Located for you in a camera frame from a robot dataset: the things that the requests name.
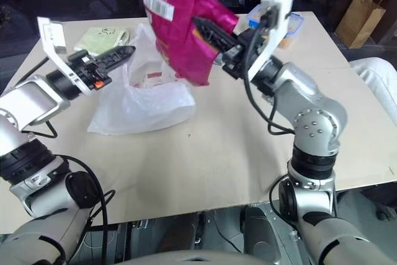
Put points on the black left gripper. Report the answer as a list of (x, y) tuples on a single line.
[(88, 69)]

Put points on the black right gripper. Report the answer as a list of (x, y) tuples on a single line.
[(240, 57)]

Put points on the magenta snack bag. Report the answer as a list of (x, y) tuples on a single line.
[(176, 29)]

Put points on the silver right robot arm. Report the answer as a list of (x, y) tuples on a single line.
[(316, 122)]

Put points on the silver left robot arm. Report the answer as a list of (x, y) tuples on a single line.
[(31, 99)]

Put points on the white translucent plastic bag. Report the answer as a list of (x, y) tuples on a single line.
[(145, 106)]

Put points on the brown paper carrier bag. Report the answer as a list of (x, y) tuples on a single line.
[(361, 20)]

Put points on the green flat packet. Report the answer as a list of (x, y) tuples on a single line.
[(97, 40)]

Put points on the red and white packet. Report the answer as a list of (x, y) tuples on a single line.
[(152, 77)]

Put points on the clear plastic food container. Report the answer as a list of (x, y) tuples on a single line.
[(293, 27)]

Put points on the white padded cushion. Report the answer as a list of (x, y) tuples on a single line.
[(376, 75)]

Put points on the dark grey rounded housing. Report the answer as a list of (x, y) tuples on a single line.
[(266, 231)]

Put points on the light grey robot torso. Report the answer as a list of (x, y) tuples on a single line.
[(186, 257)]

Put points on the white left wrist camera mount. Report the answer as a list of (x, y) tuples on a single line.
[(52, 33)]

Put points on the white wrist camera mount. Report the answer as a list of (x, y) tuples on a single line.
[(280, 7), (52, 33)]

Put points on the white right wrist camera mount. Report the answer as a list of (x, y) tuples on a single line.
[(280, 7)]

